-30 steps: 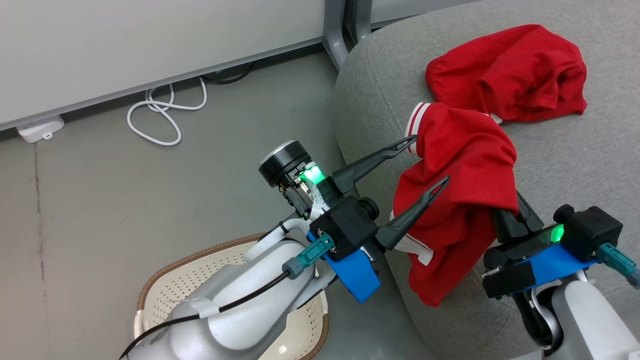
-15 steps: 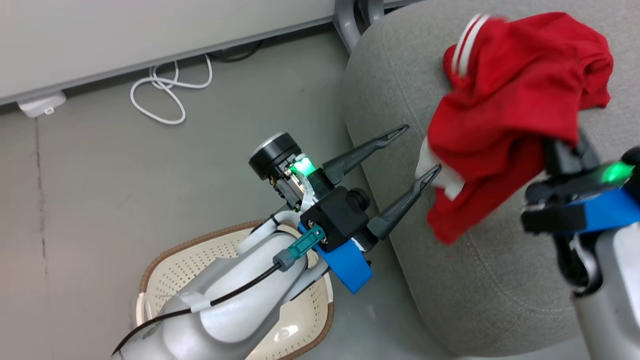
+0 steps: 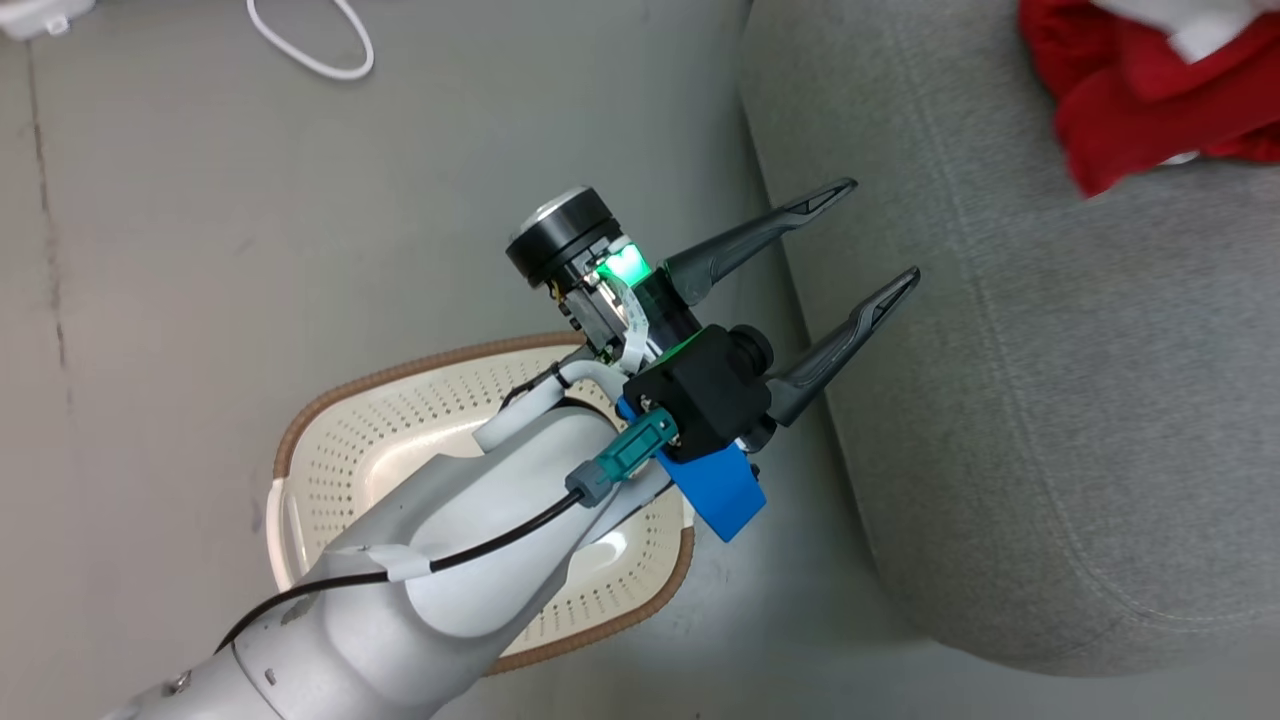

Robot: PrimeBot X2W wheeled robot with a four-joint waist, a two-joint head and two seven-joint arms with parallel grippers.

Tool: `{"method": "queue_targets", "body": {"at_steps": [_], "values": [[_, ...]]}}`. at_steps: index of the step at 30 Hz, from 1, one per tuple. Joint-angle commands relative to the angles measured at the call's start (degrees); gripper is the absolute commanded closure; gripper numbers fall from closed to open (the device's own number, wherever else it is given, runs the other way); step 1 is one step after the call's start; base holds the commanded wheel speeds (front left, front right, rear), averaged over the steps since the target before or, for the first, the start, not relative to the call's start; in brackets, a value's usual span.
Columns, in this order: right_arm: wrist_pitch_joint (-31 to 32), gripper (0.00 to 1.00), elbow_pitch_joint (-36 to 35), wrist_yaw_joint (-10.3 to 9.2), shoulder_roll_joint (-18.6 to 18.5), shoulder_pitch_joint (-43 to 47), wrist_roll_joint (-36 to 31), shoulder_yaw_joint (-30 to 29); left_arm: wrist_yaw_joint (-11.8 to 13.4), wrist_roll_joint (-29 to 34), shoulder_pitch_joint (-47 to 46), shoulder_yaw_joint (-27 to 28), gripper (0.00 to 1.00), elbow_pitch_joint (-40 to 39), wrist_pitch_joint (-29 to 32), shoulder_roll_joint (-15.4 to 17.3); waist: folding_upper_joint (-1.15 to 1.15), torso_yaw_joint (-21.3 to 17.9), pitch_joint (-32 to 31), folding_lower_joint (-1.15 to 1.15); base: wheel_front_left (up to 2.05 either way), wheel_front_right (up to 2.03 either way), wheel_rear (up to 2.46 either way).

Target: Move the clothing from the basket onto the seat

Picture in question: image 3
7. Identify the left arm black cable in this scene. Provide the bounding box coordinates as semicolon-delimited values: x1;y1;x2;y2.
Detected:
214;410;683;656

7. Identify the white power strip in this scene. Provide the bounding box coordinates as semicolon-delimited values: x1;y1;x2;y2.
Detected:
0;0;98;42

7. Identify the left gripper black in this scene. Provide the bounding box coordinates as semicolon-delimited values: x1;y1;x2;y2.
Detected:
504;177;922;430

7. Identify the white looped cable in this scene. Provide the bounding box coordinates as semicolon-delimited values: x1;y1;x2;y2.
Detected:
246;0;377;82

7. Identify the grey fabric sofa seat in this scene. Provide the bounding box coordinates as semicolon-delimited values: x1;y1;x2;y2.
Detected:
738;0;1280;678

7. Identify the red shirt with white stripe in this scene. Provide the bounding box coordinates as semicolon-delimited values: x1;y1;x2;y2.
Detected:
1055;20;1280;199

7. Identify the cream perforated laundry basket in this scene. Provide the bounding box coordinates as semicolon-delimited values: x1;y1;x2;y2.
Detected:
265;332;698;677

